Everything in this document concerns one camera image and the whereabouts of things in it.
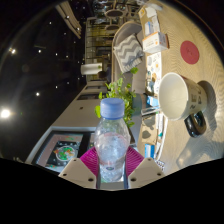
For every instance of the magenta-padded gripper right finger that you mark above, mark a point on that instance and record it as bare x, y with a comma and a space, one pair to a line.
145, 171

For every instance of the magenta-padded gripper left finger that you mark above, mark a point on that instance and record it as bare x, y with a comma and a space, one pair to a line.
78, 171

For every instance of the clear blue-capped water bottle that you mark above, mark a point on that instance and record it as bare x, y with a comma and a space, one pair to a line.
111, 146

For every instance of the pill blister pack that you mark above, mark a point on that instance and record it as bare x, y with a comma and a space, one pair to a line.
160, 164

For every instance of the blue white card pack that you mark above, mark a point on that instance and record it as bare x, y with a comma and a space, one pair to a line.
149, 151

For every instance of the window with festive decals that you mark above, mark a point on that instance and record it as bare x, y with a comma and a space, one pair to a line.
60, 150

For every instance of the green potted plant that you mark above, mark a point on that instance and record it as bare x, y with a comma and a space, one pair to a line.
120, 91

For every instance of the person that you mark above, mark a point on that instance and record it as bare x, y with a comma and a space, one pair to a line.
105, 74

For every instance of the white round column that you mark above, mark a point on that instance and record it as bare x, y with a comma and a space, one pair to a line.
91, 69

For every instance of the illustrated paper sheet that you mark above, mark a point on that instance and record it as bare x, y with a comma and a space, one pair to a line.
154, 66

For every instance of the grey white chevron cushion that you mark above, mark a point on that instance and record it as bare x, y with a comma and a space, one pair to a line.
128, 53

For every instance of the flat round red coaster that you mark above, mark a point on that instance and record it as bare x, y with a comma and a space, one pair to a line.
189, 52

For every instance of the ceiling spot lights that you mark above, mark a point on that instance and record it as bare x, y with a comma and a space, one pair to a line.
38, 50

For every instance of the white orange carton box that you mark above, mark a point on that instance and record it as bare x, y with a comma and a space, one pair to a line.
155, 42

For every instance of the grey curved sofa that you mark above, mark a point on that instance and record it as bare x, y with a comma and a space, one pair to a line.
125, 30

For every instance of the white paper napkin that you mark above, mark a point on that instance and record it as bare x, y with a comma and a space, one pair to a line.
147, 12

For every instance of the group of dining chairs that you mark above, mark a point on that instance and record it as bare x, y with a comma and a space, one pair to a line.
113, 13

